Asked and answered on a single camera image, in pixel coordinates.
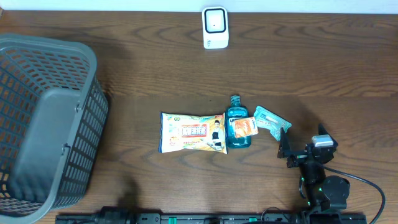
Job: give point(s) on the wet wipes pack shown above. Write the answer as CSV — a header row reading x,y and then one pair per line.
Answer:
x,y
203,133

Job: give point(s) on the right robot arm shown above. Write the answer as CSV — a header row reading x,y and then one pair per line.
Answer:
x,y
326,195

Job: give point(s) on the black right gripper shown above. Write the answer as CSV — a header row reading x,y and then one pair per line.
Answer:
x,y
298,157

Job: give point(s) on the grey plastic basket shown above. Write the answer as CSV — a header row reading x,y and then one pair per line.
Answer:
x,y
53,112

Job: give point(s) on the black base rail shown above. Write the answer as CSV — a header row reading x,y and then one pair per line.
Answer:
x,y
277,218

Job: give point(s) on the orange tissue pack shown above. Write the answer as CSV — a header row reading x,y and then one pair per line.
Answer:
x,y
244,127

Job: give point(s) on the teal mouthwash bottle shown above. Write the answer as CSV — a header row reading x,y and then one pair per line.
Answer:
x,y
234,112

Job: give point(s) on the white barcode scanner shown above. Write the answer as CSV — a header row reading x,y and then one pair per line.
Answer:
x,y
215,27

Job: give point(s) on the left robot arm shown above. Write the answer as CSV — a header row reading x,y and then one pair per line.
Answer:
x,y
114,215

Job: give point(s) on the mint green wipes packet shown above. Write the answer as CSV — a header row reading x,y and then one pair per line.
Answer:
x,y
268,120

